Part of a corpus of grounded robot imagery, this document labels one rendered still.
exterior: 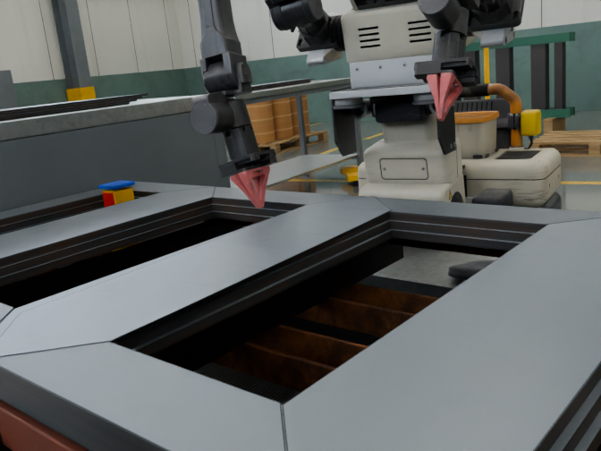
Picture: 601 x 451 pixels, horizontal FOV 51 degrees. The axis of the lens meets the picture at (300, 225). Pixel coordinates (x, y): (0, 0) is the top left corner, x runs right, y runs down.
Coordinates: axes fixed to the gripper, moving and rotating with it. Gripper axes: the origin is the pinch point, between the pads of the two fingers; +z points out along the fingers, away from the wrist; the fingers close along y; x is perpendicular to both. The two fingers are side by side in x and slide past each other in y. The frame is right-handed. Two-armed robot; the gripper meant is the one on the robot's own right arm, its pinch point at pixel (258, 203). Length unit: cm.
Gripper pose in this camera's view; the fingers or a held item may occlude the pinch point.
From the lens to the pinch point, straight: 121.4
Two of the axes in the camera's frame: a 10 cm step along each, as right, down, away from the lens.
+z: 2.8, 9.6, 0.7
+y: 7.1, -1.6, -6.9
